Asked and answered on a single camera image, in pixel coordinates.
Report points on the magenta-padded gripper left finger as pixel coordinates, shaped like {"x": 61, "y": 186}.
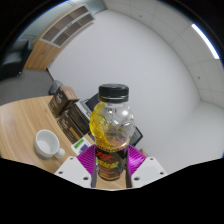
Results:
{"x": 70, "y": 170}

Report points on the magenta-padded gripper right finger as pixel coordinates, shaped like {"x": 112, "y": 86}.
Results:
{"x": 150, "y": 170}

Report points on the black-capped yellow drink bottle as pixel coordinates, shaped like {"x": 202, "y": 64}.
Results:
{"x": 111, "y": 116}

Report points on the white printed leaflet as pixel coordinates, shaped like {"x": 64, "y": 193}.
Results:
{"x": 80, "y": 146}

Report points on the white and grey mug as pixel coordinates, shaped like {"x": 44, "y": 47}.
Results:
{"x": 46, "y": 145}

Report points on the flat brown box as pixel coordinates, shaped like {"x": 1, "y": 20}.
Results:
{"x": 80, "y": 115}
{"x": 70, "y": 128}

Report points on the tall brown box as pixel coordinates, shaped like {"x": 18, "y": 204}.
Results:
{"x": 61, "y": 100}

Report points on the grey waste bin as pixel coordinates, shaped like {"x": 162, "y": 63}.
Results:
{"x": 55, "y": 87}

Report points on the wooden shelf cabinet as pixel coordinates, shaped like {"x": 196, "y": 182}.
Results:
{"x": 43, "y": 53}

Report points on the black sofa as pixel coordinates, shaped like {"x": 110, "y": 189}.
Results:
{"x": 13, "y": 60}

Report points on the rectangular ceiling light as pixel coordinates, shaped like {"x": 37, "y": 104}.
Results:
{"x": 205, "y": 40}

